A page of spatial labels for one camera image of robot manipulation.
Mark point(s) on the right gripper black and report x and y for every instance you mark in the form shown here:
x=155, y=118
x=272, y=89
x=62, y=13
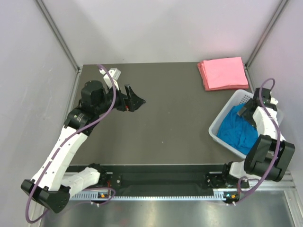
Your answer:
x=244, y=111

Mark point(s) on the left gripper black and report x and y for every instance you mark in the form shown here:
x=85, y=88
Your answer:
x=135, y=101

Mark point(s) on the blue t shirt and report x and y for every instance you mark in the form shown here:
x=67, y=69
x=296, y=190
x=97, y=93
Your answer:
x=237, y=132

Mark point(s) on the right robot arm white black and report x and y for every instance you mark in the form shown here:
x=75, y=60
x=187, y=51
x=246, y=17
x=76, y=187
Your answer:
x=270, y=155

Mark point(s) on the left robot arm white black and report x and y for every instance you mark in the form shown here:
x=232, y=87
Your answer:
x=78, y=126

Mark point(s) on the folded pink t shirt stack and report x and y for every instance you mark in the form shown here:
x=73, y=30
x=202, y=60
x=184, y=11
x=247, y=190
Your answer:
x=224, y=73

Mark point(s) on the white perforated plastic basket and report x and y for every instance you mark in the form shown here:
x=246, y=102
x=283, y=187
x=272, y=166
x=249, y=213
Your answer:
x=225, y=113

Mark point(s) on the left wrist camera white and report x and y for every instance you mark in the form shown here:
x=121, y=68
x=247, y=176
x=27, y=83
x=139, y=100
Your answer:
x=114, y=74

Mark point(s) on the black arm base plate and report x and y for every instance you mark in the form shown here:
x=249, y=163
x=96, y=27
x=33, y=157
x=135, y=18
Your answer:
x=163, y=190

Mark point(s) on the aluminium frame rail front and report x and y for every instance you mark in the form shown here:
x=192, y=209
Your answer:
x=287, y=182

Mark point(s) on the right aluminium corner post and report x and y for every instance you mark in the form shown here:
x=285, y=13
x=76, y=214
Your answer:
x=268, y=29

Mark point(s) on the aluminium corner post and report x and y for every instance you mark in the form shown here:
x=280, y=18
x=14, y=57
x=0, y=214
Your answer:
x=268, y=29
x=56, y=32

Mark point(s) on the slotted grey cable duct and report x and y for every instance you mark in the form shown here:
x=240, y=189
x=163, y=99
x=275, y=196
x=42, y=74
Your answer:
x=214, y=196

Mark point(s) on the left aluminium corner post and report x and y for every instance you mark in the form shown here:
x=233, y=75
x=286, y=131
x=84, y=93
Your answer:
x=56, y=32

